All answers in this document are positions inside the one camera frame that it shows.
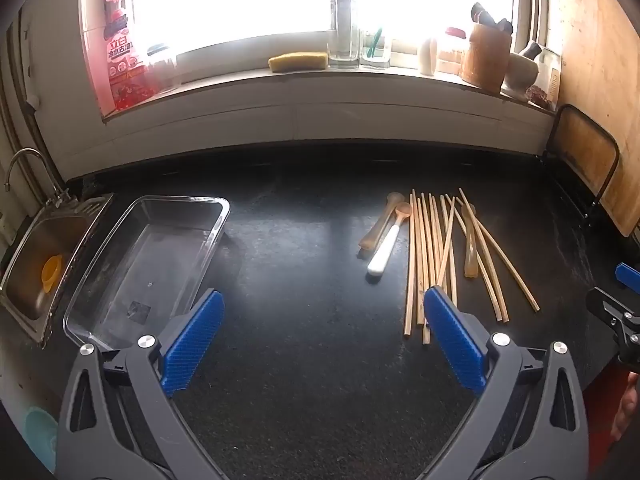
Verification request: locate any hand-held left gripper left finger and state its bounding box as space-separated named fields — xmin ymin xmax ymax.
xmin=56 ymin=289 xmax=225 ymax=480

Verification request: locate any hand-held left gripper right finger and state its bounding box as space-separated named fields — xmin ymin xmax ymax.
xmin=424 ymin=286 xmax=590 ymax=480

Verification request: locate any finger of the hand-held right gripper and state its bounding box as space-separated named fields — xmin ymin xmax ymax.
xmin=586 ymin=286 xmax=632 ymax=333
xmin=615 ymin=262 xmax=640 ymax=287

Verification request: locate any small wooden spoon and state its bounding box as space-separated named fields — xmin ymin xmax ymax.
xmin=460 ymin=202 xmax=481 ymax=279

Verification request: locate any clear plastic container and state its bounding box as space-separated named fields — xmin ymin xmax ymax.
xmin=62 ymin=195 xmax=232 ymax=352

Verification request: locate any pile of wooden chopsticks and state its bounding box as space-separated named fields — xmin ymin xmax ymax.
xmin=403 ymin=189 xmax=541 ymax=346

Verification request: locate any white-handled spoon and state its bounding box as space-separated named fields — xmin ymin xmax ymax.
xmin=366 ymin=201 xmax=412 ymax=276

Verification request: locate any brown wooden spoon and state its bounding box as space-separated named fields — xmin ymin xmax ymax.
xmin=358 ymin=192 xmax=405 ymax=252

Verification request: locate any person's right hand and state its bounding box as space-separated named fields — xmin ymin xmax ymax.
xmin=611 ymin=372 xmax=640 ymax=442

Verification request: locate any small wooden cutting board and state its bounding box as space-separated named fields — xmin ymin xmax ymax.
xmin=547 ymin=110 xmax=618 ymax=196

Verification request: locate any orange plastic cup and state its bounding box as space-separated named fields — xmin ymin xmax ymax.
xmin=41 ymin=254 xmax=65 ymax=292

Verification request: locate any stainless steel sink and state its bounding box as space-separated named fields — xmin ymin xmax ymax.
xmin=0 ymin=192 xmax=115 ymax=348

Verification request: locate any teal round strainer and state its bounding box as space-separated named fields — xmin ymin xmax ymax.
xmin=24 ymin=406 xmax=60 ymax=473

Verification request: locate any large wooden cutting board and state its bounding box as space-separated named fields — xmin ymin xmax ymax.
xmin=554 ymin=0 xmax=640 ymax=238

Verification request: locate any large clear glass jar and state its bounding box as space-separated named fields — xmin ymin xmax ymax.
xmin=537 ymin=47 xmax=563 ymax=111

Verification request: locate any chrome faucet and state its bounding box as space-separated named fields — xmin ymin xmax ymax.
xmin=4 ymin=147 xmax=71 ymax=208

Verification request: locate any white mortar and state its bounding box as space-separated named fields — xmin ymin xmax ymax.
xmin=502 ymin=50 xmax=541 ymax=101

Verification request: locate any wooden utensil holder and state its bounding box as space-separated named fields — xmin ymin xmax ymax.
xmin=460 ymin=22 xmax=513 ymax=95

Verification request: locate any glass jar black lid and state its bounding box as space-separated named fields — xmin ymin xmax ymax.
xmin=145 ymin=44 xmax=180 ymax=93

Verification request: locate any red-lidded jar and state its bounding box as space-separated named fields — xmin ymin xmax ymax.
xmin=436 ymin=27 xmax=468 ymax=76

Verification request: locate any red detergent pouch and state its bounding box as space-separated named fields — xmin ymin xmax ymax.
xmin=102 ymin=0 xmax=153 ymax=113

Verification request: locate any clear glass tumbler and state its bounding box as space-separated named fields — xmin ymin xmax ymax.
xmin=359 ymin=22 xmax=392 ymax=70

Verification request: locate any yellow sponge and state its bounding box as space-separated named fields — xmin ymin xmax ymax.
xmin=268 ymin=51 xmax=328 ymax=73

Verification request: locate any tall clear glass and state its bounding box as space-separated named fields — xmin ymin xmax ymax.
xmin=327 ymin=0 xmax=362 ymax=70

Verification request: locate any window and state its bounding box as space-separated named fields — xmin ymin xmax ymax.
xmin=127 ymin=0 xmax=551 ymax=61

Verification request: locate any black wire rack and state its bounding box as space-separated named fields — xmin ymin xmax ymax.
xmin=542 ymin=104 xmax=621 ymax=221

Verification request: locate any dark utensil handles bundle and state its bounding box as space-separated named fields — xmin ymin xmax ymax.
xmin=470 ymin=2 xmax=515 ymax=36

